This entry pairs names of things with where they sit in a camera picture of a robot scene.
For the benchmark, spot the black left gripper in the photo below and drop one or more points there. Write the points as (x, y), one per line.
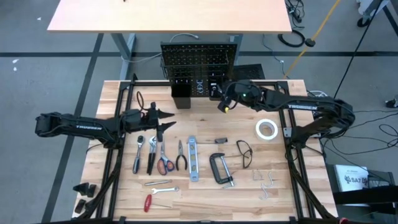
(133, 119)

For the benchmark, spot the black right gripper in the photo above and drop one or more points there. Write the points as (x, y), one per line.
(245, 98)

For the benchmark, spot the small chrome socket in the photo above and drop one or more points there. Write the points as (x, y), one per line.
(213, 91)

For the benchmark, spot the red and blue scissors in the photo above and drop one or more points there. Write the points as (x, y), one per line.
(162, 152)

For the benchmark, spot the blue spirit level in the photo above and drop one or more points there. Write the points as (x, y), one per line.
(193, 174)

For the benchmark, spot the black C-clamp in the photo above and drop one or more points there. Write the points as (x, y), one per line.
(212, 168)

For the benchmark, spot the silver combination wrench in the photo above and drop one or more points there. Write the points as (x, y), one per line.
(164, 189)

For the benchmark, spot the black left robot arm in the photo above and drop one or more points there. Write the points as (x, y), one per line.
(77, 126)

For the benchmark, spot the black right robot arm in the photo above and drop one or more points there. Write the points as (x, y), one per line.
(301, 107)

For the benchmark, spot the short black pegboard bin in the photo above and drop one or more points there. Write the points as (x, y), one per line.
(214, 97)

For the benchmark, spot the tall black pegboard bin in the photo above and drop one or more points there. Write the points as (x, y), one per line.
(182, 102)

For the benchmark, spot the small dark grey metal tool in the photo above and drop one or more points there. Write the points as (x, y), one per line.
(220, 140)

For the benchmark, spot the white tape roll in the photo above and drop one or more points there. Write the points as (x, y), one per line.
(257, 129)

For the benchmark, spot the black perforated pegboard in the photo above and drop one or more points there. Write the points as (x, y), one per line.
(192, 59)

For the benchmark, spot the black safety glasses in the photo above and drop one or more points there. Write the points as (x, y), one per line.
(249, 153)

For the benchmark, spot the grey desk leg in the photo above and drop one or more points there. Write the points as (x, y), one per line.
(236, 39)
(124, 49)

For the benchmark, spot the silver metal hook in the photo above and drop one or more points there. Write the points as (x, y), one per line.
(255, 177)
(271, 179)
(265, 194)

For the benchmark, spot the beige wooden desk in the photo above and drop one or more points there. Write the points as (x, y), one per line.
(171, 15)

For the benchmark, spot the black plastic block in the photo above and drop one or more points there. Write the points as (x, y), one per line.
(81, 189)
(80, 206)
(92, 190)

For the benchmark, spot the black round plug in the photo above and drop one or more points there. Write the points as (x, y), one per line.
(310, 42)

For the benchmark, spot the thin black pole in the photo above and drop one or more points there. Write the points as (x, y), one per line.
(357, 49)

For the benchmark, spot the white printed booklet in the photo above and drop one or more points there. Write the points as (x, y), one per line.
(351, 179)

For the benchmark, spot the black caster wheel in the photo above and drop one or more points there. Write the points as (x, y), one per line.
(362, 22)

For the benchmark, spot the black and white floor device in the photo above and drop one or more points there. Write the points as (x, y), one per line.
(391, 103)

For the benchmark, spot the red round knob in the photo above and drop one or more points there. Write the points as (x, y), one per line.
(343, 221)

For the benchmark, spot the white stand base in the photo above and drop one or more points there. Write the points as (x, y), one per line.
(367, 6)

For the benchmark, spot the black cart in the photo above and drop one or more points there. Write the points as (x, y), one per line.
(367, 197)

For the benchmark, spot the black stand leg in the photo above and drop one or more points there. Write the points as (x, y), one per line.
(390, 15)

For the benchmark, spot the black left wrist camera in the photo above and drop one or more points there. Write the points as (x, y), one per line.
(153, 106)

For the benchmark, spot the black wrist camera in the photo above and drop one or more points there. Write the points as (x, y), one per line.
(245, 84)
(153, 106)

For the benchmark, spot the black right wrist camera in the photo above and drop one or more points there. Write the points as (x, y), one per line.
(245, 84)

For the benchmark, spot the black aluminium table frame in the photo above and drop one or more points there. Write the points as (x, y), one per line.
(155, 83)

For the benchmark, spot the grey metal corner bracket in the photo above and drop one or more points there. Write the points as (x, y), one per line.
(287, 132)

